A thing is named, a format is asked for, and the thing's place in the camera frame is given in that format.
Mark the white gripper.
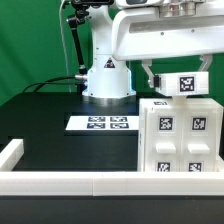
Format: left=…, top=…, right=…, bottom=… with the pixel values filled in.
left=112, top=5, right=224, bottom=88

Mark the white cabinet top block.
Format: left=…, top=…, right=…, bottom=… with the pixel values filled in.
left=154, top=71, right=209, bottom=97

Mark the white cabinet body box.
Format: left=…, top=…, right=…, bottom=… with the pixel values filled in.
left=137, top=98, right=223, bottom=172

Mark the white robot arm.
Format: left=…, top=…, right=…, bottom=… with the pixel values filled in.
left=71, top=0, right=224, bottom=104

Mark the white marker tag sheet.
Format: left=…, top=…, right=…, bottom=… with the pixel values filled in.
left=66, top=116, right=139, bottom=131

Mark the black camera stand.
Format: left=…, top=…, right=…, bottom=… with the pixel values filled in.
left=67, top=0, right=114, bottom=94

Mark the black cable bundle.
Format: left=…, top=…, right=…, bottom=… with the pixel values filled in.
left=22, top=75, right=88, bottom=94

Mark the white left fence wall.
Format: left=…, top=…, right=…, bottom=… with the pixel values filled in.
left=0, top=139, right=24, bottom=172

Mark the white fence wall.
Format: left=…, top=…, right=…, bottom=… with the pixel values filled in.
left=0, top=172, right=224, bottom=196
left=0, top=139, right=24, bottom=172

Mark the white front fence wall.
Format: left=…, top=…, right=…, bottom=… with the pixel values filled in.
left=0, top=172, right=224, bottom=196

